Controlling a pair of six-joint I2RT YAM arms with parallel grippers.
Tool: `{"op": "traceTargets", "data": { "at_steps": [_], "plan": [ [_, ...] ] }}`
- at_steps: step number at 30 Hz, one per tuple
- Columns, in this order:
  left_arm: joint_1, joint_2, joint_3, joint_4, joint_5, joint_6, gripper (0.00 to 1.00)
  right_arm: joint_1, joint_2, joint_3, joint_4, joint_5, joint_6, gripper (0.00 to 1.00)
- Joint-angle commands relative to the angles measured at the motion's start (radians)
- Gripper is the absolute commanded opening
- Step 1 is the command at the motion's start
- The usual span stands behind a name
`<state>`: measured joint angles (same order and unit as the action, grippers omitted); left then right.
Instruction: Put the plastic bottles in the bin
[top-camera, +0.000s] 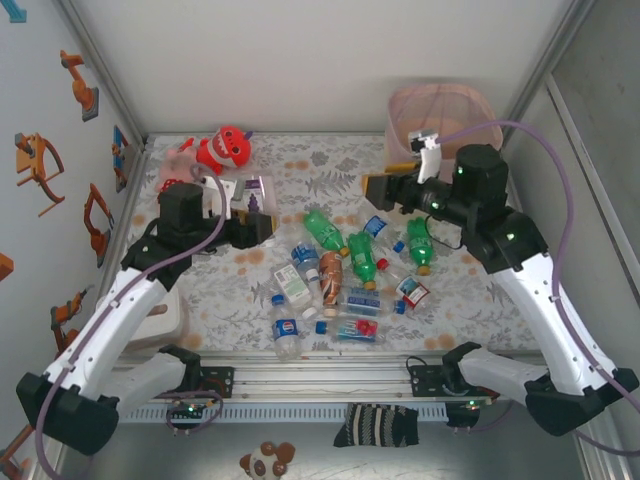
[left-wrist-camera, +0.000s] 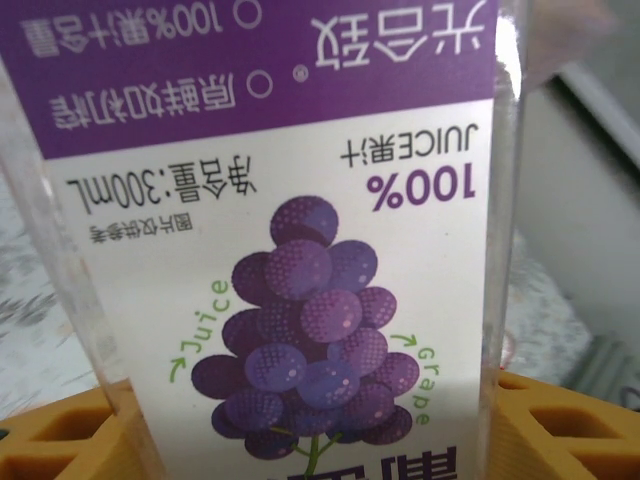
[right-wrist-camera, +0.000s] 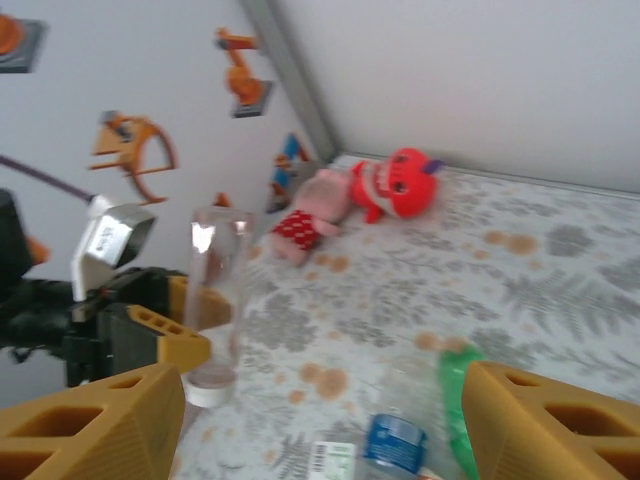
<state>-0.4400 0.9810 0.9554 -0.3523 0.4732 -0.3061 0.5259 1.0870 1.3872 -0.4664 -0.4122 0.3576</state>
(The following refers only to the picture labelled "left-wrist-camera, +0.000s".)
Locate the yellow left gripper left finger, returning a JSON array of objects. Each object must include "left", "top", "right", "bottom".
[{"left": 0, "top": 384, "right": 151, "bottom": 480}]

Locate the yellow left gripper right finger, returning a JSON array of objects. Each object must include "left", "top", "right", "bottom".
[{"left": 492, "top": 372, "right": 640, "bottom": 480}]

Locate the clear bottle purple grape label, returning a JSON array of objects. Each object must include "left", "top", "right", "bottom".
[{"left": 0, "top": 0, "right": 534, "bottom": 480}]

